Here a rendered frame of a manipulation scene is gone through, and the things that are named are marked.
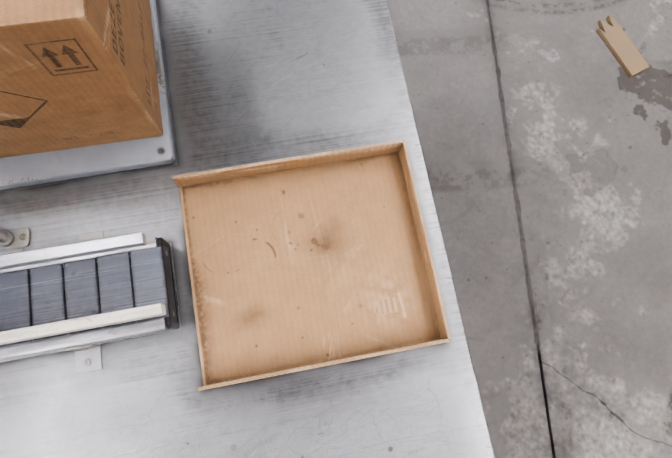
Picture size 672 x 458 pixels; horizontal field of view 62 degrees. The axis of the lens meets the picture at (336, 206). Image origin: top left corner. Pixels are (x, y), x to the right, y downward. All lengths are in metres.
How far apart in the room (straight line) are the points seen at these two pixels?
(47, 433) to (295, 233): 0.37
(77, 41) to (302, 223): 0.34
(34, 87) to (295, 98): 0.33
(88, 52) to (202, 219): 0.26
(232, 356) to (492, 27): 1.47
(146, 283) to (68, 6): 0.32
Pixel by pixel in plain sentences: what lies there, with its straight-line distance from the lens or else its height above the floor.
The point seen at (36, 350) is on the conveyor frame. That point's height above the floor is 0.88.
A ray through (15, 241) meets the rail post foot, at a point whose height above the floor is 0.83.
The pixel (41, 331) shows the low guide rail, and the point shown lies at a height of 0.91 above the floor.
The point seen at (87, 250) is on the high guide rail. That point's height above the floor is 0.96.
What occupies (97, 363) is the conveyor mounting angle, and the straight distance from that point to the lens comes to 0.75.
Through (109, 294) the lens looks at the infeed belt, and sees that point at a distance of 0.70.
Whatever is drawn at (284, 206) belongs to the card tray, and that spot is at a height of 0.83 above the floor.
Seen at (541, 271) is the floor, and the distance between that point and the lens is 1.69.
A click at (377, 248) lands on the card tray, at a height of 0.83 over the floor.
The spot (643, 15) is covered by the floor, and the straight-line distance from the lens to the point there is 2.17.
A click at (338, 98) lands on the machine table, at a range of 0.79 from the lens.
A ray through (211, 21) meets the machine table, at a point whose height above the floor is 0.83.
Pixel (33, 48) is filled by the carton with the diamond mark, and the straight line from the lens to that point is 0.58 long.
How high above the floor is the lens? 1.54
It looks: 75 degrees down
